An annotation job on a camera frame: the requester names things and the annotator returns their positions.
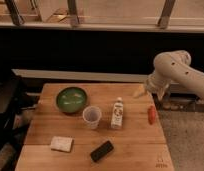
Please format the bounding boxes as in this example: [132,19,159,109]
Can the metal frame leg right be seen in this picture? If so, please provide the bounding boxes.
[157,0,175,29]

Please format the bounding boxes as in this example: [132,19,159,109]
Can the small white bottle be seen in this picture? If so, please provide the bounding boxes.
[111,97,123,129]

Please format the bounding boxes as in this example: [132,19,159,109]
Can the black rectangular remote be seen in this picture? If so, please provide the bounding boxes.
[90,141,114,162]

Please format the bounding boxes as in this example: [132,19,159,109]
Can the green ceramic bowl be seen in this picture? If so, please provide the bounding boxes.
[56,87,88,114]

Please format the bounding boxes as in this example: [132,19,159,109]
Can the metal frame leg middle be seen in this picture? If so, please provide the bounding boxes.
[67,0,79,27]

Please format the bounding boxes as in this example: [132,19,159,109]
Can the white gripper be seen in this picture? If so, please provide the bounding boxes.
[133,73,170,101]

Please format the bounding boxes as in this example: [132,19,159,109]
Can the beige sponge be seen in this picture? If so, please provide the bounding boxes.
[50,136,73,152]

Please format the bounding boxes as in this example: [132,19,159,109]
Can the clear plastic cup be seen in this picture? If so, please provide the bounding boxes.
[82,106,102,129]

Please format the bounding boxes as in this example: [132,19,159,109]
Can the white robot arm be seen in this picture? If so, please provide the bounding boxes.
[133,50,204,101]

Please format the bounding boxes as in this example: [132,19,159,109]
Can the wooden table extension board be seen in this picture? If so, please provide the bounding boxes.
[13,69,147,83]

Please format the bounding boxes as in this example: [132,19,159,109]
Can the metal frame leg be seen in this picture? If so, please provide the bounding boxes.
[4,0,24,26]
[67,0,79,27]
[157,0,175,29]

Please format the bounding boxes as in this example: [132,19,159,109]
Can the metal frame leg left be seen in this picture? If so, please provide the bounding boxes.
[4,0,24,26]

